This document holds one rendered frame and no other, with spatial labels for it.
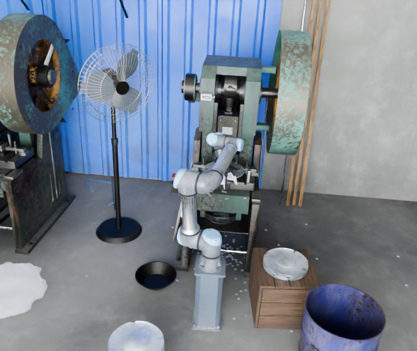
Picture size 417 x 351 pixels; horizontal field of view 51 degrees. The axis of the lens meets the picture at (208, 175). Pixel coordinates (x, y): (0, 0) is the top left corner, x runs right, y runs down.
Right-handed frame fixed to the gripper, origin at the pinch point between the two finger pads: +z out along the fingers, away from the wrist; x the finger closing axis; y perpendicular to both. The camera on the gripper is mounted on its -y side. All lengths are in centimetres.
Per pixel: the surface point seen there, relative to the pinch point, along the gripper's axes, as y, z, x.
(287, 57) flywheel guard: -31, -66, 44
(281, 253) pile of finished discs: -33, 48, -11
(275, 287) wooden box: -13, 66, 3
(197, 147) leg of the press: -18, -43, -67
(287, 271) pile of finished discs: -24, 59, 3
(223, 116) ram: -14, -51, -14
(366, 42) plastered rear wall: -179, -110, -15
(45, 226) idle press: 92, -10, -159
